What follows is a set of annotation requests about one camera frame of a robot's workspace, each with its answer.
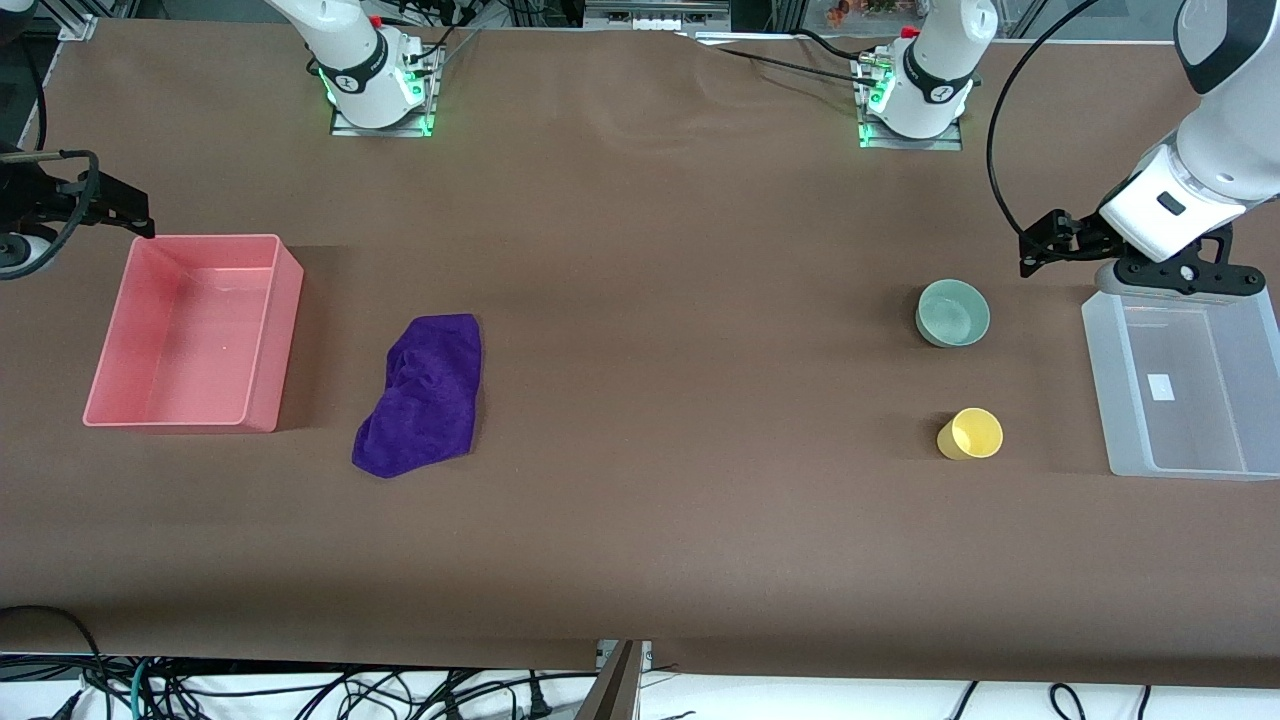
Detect pale green bowl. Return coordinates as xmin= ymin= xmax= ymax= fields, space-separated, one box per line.
xmin=915 ymin=278 xmax=992 ymax=349

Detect purple cloth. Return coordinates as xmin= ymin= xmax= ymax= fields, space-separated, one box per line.
xmin=351 ymin=313 xmax=485 ymax=479

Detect yellow cup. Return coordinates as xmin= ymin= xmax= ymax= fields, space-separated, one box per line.
xmin=936 ymin=407 xmax=1004 ymax=462

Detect pink plastic bin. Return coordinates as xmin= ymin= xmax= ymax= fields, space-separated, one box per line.
xmin=82 ymin=234 xmax=305 ymax=434

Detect translucent plastic bin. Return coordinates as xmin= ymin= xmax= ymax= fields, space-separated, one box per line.
xmin=1081 ymin=286 xmax=1280 ymax=482

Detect brown table cover sheet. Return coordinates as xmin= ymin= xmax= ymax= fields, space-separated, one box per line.
xmin=0 ymin=18 xmax=1280 ymax=691

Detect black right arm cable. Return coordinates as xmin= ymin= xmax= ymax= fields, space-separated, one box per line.
xmin=0 ymin=55 xmax=103 ymax=282

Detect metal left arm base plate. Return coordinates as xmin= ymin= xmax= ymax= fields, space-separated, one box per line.
xmin=856 ymin=52 xmax=965 ymax=153

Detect aluminium corner bracket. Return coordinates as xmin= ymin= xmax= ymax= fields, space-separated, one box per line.
xmin=55 ymin=0 xmax=103 ymax=43

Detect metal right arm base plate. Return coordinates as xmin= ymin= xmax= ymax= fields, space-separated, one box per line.
xmin=329 ymin=42 xmax=443 ymax=139

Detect black cable across table back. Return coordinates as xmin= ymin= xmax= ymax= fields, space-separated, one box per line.
xmin=676 ymin=28 xmax=883 ymax=99

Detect black looped floor cable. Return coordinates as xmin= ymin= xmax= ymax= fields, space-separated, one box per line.
xmin=948 ymin=680 xmax=1153 ymax=720

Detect tangled black floor cables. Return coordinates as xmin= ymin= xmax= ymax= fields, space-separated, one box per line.
xmin=0 ymin=604 xmax=601 ymax=720

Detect grey metal post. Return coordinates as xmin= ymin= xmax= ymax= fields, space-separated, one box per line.
xmin=578 ymin=639 xmax=653 ymax=720

